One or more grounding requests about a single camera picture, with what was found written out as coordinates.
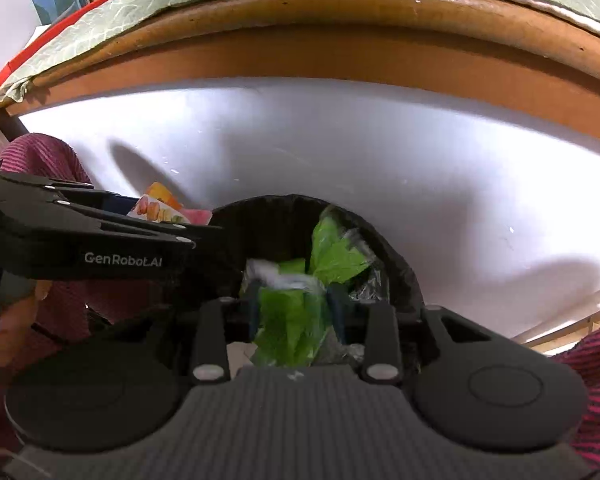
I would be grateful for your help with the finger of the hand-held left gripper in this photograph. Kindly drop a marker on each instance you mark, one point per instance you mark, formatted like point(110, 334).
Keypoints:
point(60, 191)
point(180, 232)

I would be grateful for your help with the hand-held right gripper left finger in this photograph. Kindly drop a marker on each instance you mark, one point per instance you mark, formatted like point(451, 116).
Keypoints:
point(254, 310)

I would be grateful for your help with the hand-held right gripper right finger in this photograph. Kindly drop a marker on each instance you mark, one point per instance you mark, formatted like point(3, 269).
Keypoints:
point(337, 312)

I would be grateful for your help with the colourful snack packet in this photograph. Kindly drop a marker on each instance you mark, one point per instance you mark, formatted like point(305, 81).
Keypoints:
point(160, 210)

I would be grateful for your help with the clear green plastic bag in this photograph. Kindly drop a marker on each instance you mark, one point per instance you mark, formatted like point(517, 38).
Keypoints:
point(290, 310)

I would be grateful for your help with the black trash bin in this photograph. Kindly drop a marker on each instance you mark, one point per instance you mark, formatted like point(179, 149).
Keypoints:
point(260, 230)

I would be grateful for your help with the person's left hand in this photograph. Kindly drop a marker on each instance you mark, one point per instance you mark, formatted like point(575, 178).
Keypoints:
point(15, 325)

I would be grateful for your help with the pink wrapper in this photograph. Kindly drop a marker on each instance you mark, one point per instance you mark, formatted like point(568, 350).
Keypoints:
point(199, 216)

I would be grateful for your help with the person's left leg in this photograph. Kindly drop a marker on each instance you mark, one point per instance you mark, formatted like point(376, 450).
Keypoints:
point(50, 160)

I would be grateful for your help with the red bed guard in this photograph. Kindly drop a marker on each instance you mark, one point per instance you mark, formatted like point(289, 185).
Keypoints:
point(27, 57)

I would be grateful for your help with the white bed side panel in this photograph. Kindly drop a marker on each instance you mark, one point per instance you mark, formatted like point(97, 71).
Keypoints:
point(330, 150)

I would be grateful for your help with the light wooden bar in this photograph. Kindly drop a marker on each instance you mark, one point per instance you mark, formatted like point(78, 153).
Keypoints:
point(570, 325)

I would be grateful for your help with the wooden bed frame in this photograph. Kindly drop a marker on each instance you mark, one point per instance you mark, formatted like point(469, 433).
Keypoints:
point(380, 25)

